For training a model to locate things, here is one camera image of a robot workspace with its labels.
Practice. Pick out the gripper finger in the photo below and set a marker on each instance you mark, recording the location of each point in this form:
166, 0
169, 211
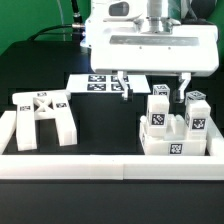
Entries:
179, 94
127, 94

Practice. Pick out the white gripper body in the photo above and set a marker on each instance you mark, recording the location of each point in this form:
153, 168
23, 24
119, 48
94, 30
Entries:
149, 37

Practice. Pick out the white chair seat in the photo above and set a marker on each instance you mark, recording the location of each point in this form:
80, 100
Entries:
174, 143

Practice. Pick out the white tagged cube far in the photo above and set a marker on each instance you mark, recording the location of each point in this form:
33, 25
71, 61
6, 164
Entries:
195, 95

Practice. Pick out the white tagged cube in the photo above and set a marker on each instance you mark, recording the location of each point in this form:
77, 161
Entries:
195, 95
161, 89

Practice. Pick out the white tagged cube near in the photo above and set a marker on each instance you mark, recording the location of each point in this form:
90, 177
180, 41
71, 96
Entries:
161, 89

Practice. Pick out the white marker base plate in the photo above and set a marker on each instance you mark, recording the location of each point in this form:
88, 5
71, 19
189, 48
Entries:
92, 83

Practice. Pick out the white right fence rail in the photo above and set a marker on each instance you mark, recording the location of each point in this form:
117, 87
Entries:
215, 140

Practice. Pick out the white fence rail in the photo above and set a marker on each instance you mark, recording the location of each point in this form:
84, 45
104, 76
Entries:
112, 167
215, 140
7, 128

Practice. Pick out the white front fence rail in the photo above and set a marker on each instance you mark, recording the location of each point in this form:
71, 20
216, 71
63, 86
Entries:
112, 167

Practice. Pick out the white chair back frame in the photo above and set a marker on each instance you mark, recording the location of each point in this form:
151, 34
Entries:
43, 105

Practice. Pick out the white left fence rail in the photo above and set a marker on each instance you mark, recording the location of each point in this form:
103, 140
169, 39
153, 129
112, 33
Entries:
7, 128

